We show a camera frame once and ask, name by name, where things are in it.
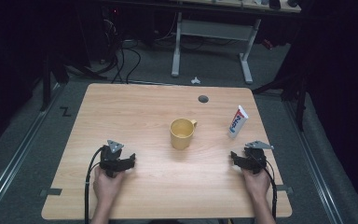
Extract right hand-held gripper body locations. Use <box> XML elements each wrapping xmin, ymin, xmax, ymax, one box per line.
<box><xmin>242</xmin><ymin>140</ymin><xmax>275</xmax><ymax>175</ymax></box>

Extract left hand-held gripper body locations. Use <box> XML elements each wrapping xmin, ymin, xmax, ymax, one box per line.
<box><xmin>99</xmin><ymin>139</ymin><xmax>129</xmax><ymax>179</ymax></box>

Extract white toothpaste tube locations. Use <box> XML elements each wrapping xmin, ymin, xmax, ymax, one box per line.
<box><xmin>227</xmin><ymin>105</ymin><xmax>249</xmax><ymax>140</ymax></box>

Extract yellow cup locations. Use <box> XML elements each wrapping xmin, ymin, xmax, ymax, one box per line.
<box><xmin>169</xmin><ymin>118</ymin><xmax>199</xmax><ymax>151</ymax></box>

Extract person's right hand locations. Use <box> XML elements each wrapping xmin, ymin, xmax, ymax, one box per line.
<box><xmin>241</xmin><ymin>167</ymin><xmax>271</xmax><ymax>203</ymax></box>

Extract person's left hand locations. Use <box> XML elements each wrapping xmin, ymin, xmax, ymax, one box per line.
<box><xmin>92</xmin><ymin>165</ymin><xmax>126</xmax><ymax>203</ymax></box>

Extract grey tape strip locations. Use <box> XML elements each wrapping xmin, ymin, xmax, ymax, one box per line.
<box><xmin>39</xmin><ymin>188</ymin><xmax>63</xmax><ymax>198</ymax></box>
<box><xmin>275</xmin><ymin>184</ymin><xmax>295</xmax><ymax>196</ymax></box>

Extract black tape floor mark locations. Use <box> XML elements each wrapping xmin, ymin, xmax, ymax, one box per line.
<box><xmin>59</xmin><ymin>105</ymin><xmax>73</xmax><ymax>118</ymax></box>

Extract black metal stand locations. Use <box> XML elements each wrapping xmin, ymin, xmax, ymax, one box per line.
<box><xmin>39</xmin><ymin>52</ymin><xmax>108</xmax><ymax>113</ymax></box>
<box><xmin>251</xmin><ymin>69</ymin><xmax>310</xmax><ymax>133</ymax></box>

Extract white-framed background desk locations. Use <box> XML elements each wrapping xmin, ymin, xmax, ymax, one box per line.
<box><xmin>171</xmin><ymin>0</ymin><xmax>302</xmax><ymax>85</ymax></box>

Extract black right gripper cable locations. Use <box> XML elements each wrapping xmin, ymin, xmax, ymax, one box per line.
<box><xmin>252</xmin><ymin>154</ymin><xmax>278</xmax><ymax>220</ymax></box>

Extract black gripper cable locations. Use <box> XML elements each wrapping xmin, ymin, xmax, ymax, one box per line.
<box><xmin>84</xmin><ymin>146</ymin><xmax>105</xmax><ymax>224</ymax></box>
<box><xmin>252</xmin><ymin>154</ymin><xmax>278</xmax><ymax>220</ymax></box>

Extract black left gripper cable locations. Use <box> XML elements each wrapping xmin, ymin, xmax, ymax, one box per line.
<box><xmin>84</xmin><ymin>146</ymin><xmax>105</xmax><ymax>224</ymax></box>

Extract metal floor rail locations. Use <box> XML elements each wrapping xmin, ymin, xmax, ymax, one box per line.
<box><xmin>282</xmin><ymin>101</ymin><xmax>345</xmax><ymax>224</ymax></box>
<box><xmin>0</xmin><ymin>83</ymin><xmax>63</xmax><ymax>220</ymax></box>

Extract black floor cables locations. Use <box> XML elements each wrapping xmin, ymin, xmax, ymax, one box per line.
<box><xmin>102</xmin><ymin>18</ymin><xmax>143</xmax><ymax>84</ymax></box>

